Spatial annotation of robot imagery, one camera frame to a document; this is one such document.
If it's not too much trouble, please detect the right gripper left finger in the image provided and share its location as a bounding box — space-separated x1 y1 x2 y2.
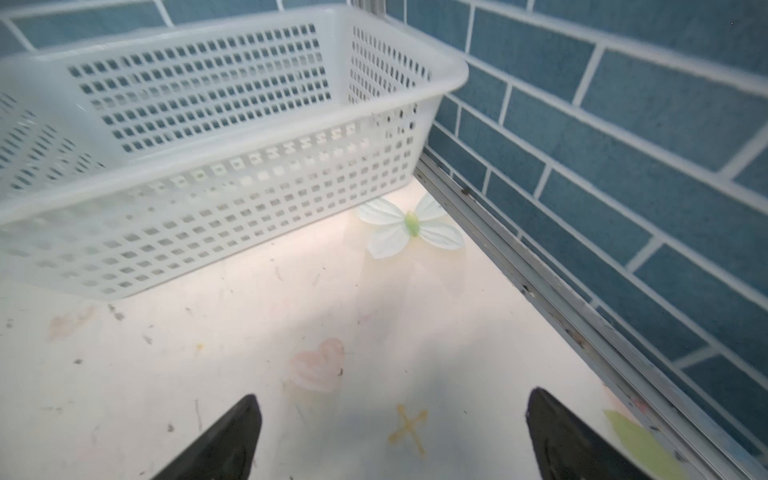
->
153 393 263 480

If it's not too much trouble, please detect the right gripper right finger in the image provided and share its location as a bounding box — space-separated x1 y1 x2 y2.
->
526 387 649 480

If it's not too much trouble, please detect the white plastic basket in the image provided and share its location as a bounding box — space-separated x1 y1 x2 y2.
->
1 6 468 301

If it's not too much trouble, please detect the right side aluminium rail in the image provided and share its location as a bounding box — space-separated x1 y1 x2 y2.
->
415 155 767 479

